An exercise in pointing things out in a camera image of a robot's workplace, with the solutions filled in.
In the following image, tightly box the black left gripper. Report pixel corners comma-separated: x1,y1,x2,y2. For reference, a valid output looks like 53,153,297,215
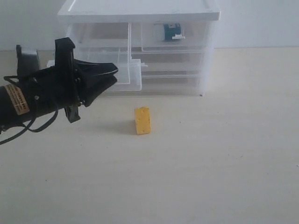
23,37,119,123

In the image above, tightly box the yellow sponge block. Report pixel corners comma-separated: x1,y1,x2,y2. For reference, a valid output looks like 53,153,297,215
134,107,151,135

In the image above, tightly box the white bottle blue label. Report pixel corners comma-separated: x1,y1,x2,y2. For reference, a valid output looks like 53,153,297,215
163,23,185,42

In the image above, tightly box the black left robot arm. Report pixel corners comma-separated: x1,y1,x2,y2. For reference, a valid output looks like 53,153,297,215
0,37,118,130

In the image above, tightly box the clear wide bottom drawer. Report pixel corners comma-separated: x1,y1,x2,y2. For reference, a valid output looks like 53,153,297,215
140,75,206,95

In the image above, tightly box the clear wide drawer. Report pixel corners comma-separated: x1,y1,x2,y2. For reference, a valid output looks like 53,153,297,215
132,53,203,71
140,75,206,95

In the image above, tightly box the clear wide middle drawer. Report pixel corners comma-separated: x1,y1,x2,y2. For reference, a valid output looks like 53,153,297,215
132,53,203,71

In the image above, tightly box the white plastic drawer cabinet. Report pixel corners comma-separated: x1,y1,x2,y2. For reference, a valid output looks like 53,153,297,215
57,0,221,96

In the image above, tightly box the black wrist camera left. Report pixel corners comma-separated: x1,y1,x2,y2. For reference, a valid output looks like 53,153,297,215
16,45,40,77

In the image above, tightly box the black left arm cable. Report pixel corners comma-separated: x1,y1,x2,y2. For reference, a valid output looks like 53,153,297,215
0,76,59,145

